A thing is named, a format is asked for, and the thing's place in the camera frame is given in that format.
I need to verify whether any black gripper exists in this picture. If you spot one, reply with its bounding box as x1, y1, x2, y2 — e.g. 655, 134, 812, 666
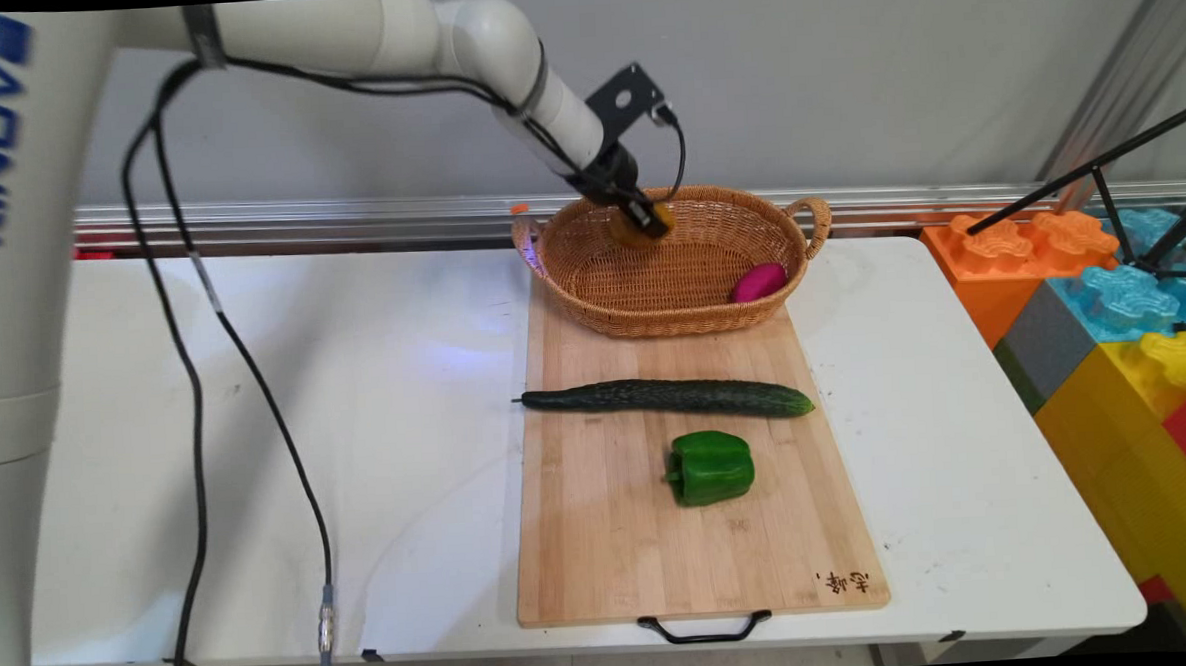
565, 140, 673, 244

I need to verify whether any brown potato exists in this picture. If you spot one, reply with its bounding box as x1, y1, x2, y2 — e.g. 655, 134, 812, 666
606, 201, 679, 251

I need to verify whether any woven wicker basket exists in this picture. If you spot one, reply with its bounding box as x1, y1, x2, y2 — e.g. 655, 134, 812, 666
510, 179, 839, 345

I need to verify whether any magenta sweet potato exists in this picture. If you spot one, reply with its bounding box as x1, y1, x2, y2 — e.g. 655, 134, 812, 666
730, 261, 790, 305

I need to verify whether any dark green cucumber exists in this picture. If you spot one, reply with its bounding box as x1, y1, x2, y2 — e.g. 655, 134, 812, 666
511, 370, 818, 431

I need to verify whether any green bell pepper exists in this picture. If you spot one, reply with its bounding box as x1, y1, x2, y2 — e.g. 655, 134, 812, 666
663, 428, 759, 509

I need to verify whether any bamboo cutting board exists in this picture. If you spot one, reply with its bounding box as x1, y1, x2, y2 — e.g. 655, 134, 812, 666
501, 261, 892, 630

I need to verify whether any orange giant building block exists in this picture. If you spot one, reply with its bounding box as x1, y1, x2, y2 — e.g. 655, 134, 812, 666
919, 207, 1125, 353

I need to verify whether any grey giant building block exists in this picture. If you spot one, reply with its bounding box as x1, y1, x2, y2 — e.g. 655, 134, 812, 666
989, 279, 1101, 418

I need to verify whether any black tripod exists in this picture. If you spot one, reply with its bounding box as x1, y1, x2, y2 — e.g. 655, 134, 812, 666
961, 107, 1186, 348

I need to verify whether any blue giant building block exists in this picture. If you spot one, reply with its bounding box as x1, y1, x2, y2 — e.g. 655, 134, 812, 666
1043, 207, 1186, 348

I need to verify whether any yellow giant building block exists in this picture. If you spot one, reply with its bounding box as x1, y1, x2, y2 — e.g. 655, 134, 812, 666
1030, 331, 1186, 655

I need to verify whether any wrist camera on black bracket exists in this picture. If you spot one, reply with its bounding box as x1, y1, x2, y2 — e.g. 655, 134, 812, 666
583, 60, 682, 146

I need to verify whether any aluminium rail along wall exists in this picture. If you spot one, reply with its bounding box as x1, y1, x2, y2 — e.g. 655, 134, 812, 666
73, 157, 1186, 268

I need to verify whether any black cutting board handle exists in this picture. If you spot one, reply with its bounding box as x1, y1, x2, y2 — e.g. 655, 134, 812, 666
636, 609, 775, 647

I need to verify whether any thin black cable with connector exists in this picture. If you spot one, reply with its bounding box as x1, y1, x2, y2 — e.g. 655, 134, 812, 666
145, 31, 709, 666

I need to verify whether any slanted aluminium post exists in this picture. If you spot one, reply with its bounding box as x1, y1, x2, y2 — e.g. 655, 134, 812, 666
1027, 0, 1186, 217

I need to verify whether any thick black cable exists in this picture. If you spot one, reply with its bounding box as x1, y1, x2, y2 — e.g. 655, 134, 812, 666
115, 58, 230, 666

